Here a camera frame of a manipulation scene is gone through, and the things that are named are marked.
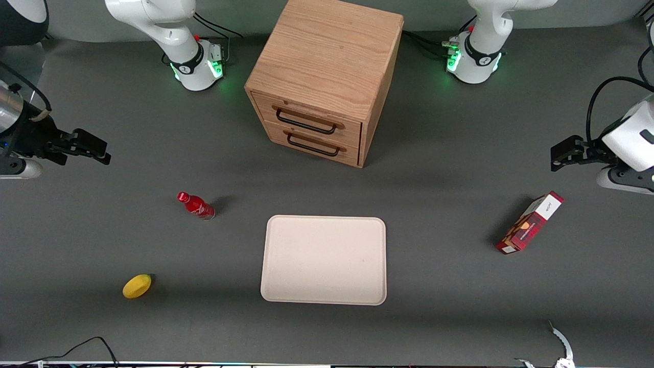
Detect black arm base cables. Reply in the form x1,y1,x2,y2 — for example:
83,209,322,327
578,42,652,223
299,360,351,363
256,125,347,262
193,12,244,64
403,15,478,58

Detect black left arm wrist cable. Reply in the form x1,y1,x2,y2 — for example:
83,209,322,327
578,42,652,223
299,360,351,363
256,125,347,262
586,76,654,145

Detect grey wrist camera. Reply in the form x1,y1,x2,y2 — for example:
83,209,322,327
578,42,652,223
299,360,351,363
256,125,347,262
0,158,43,180
596,166,654,195

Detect wooden drawer cabinet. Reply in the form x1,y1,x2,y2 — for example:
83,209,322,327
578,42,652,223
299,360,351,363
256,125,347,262
244,0,405,169

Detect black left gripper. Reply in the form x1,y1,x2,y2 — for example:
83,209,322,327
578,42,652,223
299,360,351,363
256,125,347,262
550,135,622,172

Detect black cable on table edge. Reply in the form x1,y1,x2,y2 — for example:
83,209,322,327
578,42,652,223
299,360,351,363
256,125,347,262
19,336,120,368

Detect black right arm base cables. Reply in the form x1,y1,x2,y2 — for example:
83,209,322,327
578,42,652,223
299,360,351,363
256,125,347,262
193,12,244,64

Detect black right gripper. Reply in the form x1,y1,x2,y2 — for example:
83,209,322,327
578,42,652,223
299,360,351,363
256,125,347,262
0,116,112,166

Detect red coke bottle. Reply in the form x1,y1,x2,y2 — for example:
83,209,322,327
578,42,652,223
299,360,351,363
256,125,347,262
177,192,216,221

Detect black metal drawer handle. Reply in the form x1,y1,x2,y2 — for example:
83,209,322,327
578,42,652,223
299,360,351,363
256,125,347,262
287,131,341,157
275,107,338,135

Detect white plastic strap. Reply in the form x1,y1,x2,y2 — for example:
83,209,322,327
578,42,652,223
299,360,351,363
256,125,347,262
548,320,576,368

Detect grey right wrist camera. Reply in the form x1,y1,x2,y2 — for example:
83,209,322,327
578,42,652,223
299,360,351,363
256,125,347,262
0,158,43,180

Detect wooden drawer front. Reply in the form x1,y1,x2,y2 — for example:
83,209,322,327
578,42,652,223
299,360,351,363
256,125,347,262
264,122,361,167
251,92,363,150

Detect yellow lemon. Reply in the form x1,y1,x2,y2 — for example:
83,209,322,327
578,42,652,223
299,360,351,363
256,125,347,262
122,274,153,300

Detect black arm wrist cable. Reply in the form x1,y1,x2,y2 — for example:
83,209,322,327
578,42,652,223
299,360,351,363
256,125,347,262
0,61,53,122
586,76,654,145

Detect black right arm wrist cable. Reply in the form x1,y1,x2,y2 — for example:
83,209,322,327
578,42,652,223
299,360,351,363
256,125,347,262
0,61,53,122

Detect red cookie box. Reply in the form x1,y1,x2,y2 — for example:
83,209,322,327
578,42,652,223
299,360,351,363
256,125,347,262
495,191,565,255

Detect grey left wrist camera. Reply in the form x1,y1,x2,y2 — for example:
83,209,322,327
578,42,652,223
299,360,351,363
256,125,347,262
596,166,654,195

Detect cream rectangular tray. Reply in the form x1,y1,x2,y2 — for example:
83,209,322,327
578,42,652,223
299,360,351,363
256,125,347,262
260,215,387,306

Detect black left arm base cables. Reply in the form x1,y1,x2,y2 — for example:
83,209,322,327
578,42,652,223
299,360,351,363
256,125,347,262
403,15,478,58

